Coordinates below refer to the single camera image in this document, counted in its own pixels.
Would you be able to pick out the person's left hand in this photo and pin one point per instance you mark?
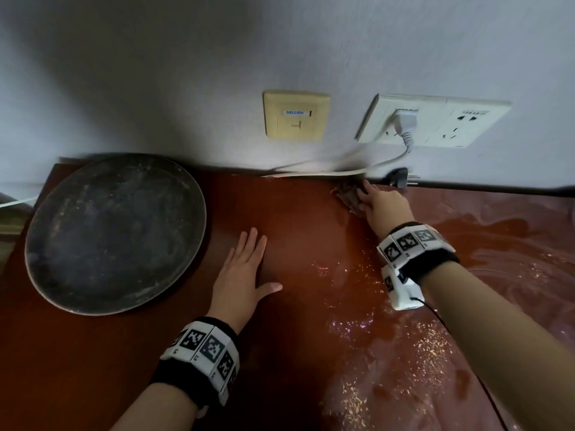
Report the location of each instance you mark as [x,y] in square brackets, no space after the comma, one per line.
[238,287]

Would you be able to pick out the person's right hand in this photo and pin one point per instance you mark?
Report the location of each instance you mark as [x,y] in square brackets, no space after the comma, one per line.
[386,210]

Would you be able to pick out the brown cleaning cloth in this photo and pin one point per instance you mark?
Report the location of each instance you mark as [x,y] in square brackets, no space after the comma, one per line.
[348,197]

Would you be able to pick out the round grey metal tray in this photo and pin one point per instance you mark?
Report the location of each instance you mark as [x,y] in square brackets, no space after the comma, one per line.
[112,233]

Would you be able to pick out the person's left forearm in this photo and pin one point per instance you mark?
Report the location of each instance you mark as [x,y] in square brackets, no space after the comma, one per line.
[152,410]

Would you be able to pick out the person's right forearm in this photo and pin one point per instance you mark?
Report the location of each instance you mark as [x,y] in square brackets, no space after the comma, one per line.
[494,327]

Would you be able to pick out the black power plug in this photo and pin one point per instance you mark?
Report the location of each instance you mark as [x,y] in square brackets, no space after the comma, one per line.
[397,177]

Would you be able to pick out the black wristband with marker tags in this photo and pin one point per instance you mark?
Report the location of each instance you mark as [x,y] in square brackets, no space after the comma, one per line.
[197,354]
[418,251]

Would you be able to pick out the white power plug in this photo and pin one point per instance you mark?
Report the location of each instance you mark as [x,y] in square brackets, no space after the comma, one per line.
[406,121]

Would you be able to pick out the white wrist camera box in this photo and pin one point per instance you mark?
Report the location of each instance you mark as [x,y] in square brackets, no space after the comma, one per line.
[402,291]

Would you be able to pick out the white wall power socket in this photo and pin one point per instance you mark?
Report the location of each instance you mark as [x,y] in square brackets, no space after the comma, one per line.
[471,125]

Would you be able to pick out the beige wall plate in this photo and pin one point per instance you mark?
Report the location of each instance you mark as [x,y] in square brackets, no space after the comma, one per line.
[296,125]

